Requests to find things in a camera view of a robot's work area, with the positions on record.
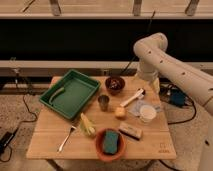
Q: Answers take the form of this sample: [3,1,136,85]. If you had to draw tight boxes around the orange clay bowl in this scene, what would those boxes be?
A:
[95,128,126,162]

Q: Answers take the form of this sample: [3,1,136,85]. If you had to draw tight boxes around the teal sponge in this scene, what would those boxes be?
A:
[103,130,119,155]

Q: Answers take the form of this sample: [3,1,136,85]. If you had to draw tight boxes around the black power adapter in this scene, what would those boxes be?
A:
[0,129,18,155]

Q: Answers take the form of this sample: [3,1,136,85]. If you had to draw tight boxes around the yellow sponge ball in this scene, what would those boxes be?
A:
[115,107,126,119]

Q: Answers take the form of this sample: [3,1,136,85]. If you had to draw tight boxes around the white handled spatula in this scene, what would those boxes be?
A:
[120,88,145,107]

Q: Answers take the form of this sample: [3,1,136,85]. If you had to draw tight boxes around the silver fork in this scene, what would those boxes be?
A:
[57,126,76,153]

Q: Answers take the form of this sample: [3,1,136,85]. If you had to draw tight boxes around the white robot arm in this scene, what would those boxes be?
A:
[133,33,213,171]

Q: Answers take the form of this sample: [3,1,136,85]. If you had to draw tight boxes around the blue device on floor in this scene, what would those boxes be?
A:
[169,90,186,107]

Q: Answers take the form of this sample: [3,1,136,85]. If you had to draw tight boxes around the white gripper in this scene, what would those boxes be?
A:
[136,69,160,93]

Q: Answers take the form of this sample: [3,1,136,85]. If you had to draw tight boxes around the black hanging cable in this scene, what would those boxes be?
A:
[119,9,157,76]

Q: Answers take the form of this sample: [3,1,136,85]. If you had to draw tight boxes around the white round container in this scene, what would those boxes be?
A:
[139,105,157,123]

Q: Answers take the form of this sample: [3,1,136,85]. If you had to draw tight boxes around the dark brown bowl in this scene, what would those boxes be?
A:
[105,76,125,95]

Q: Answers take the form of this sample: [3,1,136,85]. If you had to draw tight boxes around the green plastic tray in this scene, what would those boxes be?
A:
[40,70,100,120]

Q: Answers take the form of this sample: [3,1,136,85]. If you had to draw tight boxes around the green bean pod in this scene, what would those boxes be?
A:
[49,87,65,105]

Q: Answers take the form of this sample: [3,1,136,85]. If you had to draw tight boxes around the black floor cable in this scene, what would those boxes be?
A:
[14,71,39,129]

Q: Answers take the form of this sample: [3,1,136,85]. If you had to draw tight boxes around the small metal cup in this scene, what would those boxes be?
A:
[98,95,109,111]

